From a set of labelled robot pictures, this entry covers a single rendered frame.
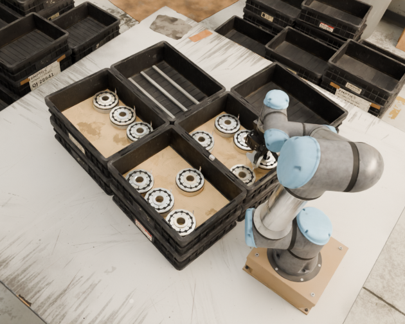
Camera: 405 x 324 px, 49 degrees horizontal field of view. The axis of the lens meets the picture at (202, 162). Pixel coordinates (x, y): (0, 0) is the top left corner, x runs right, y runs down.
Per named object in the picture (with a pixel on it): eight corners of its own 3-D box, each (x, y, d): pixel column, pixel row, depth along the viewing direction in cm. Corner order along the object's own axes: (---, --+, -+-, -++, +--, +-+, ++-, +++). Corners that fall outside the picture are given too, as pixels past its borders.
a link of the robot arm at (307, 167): (286, 255, 139) (363, 179, 92) (239, 251, 138) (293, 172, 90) (284, 219, 145) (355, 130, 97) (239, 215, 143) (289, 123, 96)
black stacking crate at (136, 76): (223, 109, 188) (227, 90, 179) (170, 143, 174) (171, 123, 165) (163, 61, 204) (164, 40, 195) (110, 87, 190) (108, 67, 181)
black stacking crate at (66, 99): (170, 143, 174) (171, 123, 165) (107, 182, 160) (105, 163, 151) (110, 88, 189) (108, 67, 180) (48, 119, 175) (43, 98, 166)
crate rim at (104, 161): (171, 126, 166) (171, 123, 164) (105, 167, 152) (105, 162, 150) (108, 70, 182) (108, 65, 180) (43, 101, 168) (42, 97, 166)
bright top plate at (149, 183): (159, 182, 156) (159, 181, 156) (137, 198, 151) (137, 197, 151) (141, 165, 160) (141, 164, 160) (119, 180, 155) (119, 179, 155)
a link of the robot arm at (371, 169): (413, 152, 94) (332, 117, 141) (363, 147, 93) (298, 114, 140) (400, 204, 96) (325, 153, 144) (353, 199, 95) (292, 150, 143)
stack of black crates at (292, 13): (302, 40, 335) (315, 0, 308) (282, 59, 319) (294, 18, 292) (258, 18, 347) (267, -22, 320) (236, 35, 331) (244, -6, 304)
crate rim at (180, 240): (247, 195, 150) (249, 191, 148) (182, 247, 136) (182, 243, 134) (171, 127, 166) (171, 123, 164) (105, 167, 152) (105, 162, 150)
